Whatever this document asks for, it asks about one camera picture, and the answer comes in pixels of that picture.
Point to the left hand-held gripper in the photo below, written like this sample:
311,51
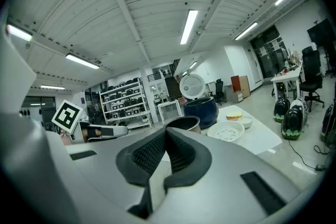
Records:
65,115

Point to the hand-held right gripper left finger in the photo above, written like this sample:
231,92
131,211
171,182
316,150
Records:
147,154

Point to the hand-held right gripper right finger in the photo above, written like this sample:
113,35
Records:
183,154

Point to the black pot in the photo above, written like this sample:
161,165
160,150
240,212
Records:
183,123

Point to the dark blue rice cooker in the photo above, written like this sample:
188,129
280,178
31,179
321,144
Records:
200,112

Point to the white perforated steamer plate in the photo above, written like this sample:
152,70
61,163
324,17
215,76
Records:
225,131

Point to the person's left forearm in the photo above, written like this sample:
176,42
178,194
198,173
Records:
65,139

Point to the white shelf rack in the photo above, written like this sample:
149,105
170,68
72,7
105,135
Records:
126,102

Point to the white side table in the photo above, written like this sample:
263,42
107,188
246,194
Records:
169,107

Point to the yellow sponge cake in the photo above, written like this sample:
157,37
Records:
234,115

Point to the dark staircase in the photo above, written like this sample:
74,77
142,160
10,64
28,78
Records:
172,86

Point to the small white bowl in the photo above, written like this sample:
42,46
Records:
246,121

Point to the small black office chair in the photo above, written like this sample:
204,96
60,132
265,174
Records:
220,89

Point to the white drawer unit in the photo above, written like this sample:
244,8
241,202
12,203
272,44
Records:
237,97

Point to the orange wooden cabinet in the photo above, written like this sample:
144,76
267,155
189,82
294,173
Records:
242,85

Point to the black dome case green trim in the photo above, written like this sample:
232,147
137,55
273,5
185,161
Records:
281,110
292,123

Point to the white dome case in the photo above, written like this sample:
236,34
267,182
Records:
298,103

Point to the dark double door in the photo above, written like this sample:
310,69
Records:
267,55

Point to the cluttered white desk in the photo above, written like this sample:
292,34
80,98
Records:
287,74

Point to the tall black office chair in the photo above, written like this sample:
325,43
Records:
312,70

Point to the black display screen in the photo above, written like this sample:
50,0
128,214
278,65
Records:
321,31

